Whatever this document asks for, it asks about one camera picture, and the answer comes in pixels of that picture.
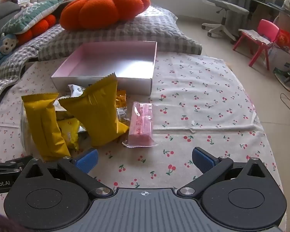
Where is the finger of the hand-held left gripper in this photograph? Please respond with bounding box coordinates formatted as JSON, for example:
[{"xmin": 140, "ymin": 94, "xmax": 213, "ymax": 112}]
[{"xmin": 0, "ymin": 157, "xmax": 32, "ymax": 174}]

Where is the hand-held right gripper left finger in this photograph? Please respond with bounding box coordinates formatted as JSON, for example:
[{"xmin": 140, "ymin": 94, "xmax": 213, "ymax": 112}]
[{"xmin": 16, "ymin": 148, "xmax": 113, "ymax": 198}]

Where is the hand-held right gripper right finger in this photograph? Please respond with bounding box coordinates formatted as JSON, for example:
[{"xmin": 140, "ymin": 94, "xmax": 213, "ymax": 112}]
[{"xmin": 177, "ymin": 147, "xmax": 276, "ymax": 197}]

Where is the yellow packet with blue print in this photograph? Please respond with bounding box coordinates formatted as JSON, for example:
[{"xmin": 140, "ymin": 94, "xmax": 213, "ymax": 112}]
[{"xmin": 57, "ymin": 118, "xmax": 81, "ymax": 150}]

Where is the large yellow snack packet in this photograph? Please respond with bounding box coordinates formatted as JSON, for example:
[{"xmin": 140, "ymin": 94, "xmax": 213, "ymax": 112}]
[
  {"xmin": 21, "ymin": 93, "xmax": 71, "ymax": 162},
  {"xmin": 58, "ymin": 74, "xmax": 130, "ymax": 148}
]

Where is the pink clear snack packet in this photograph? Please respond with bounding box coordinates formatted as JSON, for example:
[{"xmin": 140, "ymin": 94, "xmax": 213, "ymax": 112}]
[{"xmin": 122, "ymin": 101, "xmax": 159, "ymax": 148}]

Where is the small orange snack packet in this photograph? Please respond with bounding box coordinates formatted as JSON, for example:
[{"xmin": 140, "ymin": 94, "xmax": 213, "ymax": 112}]
[{"xmin": 116, "ymin": 90, "xmax": 127, "ymax": 109}]

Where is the white nut snack packet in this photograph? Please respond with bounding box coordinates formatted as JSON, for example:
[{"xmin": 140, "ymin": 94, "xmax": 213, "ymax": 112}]
[{"xmin": 68, "ymin": 84, "xmax": 92, "ymax": 97}]

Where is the pink cardboard box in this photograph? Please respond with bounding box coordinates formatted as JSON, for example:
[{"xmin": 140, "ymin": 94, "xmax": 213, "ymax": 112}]
[{"xmin": 51, "ymin": 41, "xmax": 158, "ymax": 96}]

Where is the clear plastic bag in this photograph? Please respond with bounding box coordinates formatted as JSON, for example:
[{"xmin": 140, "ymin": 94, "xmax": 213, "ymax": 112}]
[{"xmin": 19, "ymin": 101, "xmax": 43, "ymax": 156}]

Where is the small white barcoded packet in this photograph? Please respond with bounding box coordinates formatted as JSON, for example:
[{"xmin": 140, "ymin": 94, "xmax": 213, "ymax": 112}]
[{"xmin": 116, "ymin": 107, "xmax": 130, "ymax": 124}]

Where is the grey checked blanket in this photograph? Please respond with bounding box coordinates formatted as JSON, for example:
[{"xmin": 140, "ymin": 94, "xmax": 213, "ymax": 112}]
[{"xmin": 0, "ymin": 24, "xmax": 63, "ymax": 102}]

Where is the black floor device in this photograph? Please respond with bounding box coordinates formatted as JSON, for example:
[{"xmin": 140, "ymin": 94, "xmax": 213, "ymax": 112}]
[{"xmin": 274, "ymin": 68, "xmax": 290, "ymax": 90}]

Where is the monkey plush toy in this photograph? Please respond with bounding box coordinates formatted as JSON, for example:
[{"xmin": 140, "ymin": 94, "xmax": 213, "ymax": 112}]
[{"xmin": 0, "ymin": 32, "xmax": 18, "ymax": 74}]

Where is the white paper bag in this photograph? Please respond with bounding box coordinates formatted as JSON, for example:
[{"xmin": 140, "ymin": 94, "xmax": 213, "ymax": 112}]
[{"xmin": 264, "ymin": 45, "xmax": 290, "ymax": 74}]

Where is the newspaper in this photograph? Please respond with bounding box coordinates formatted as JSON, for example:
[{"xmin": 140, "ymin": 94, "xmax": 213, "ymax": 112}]
[{"xmin": 239, "ymin": 28, "xmax": 273, "ymax": 46}]

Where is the grey checked pillow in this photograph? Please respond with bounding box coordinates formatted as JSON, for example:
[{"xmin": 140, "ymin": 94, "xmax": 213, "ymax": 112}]
[{"xmin": 37, "ymin": 5, "xmax": 203, "ymax": 61}]

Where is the small orange segmented cushion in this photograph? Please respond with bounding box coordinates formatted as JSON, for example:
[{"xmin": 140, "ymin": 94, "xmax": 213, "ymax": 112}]
[{"xmin": 16, "ymin": 14, "xmax": 57, "ymax": 45}]

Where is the red gift bag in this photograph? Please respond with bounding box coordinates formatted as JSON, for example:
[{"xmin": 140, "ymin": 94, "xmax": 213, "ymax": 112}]
[{"xmin": 274, "ymin": 29, "xmax": 290, "ymax": 51}]

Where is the pink child chair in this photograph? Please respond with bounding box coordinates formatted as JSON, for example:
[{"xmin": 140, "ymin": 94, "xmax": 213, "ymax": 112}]
[{"xmin": 233, "ymin": 19, "xmax": 280, "ymax": 67}]

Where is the orange pumpkin cushion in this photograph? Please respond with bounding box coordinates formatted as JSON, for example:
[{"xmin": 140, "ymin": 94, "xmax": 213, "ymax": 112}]
[{"xmin": 60, "ymin": 0, "xmax": 151, "ymax": 31}]

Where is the teal snowflake pillow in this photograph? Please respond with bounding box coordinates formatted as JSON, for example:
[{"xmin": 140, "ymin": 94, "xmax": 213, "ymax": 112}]
[{"xmin": 1, "ymin": 0, "xmax": 64, "ymax": 35}]

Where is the dark grey cushion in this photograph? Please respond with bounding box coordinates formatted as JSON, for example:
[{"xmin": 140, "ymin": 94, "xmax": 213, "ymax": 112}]
[{"xmin": 0, "ymin": 1, "xmax": 21, "ymax": 33}]

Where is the grey office chair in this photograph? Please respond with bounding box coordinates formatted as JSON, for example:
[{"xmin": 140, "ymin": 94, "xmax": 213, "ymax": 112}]
[{"xmin": 202, "ymin": 0, "xmax": 250, "ymax": 44}]

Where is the dark wooden desk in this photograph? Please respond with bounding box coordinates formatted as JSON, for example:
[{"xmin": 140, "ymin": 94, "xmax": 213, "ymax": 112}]
[{"xmin": 250, "ymin": 0, "xmax": 290, "ymax": 44}]

